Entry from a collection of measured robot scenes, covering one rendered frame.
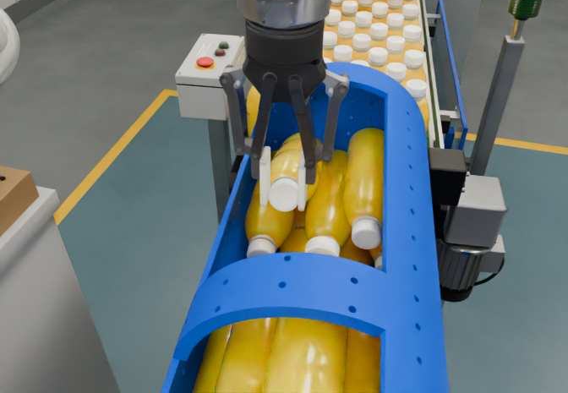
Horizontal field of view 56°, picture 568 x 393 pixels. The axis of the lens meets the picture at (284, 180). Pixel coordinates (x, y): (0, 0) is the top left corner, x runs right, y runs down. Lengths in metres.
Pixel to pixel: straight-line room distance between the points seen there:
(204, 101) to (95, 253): 1.32
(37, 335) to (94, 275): 1.14
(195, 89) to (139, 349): 1.12
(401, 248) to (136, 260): 1.76
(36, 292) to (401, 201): 0.70
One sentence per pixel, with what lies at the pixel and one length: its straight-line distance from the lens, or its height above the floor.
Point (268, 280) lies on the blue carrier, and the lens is 0.50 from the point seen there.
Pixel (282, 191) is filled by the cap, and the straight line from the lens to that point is 0.64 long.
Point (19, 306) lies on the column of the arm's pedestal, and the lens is 1.05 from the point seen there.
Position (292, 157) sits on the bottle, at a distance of 0.69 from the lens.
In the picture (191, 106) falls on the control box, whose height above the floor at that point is 1.03.
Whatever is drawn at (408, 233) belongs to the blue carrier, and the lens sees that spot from 0.59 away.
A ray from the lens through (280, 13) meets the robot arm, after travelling 0.48.
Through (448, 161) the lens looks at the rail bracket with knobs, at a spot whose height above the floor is 1.00.
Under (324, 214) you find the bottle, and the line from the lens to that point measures 0.75.
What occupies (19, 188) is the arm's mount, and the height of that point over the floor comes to 1.05.
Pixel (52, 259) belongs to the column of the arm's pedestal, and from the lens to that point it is 1.09.
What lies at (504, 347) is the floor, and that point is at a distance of 2.06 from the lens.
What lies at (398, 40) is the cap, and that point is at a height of 1.11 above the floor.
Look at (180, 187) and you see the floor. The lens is 2.54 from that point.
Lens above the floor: 1.61
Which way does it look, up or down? 40 degrees down
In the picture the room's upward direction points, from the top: straight up
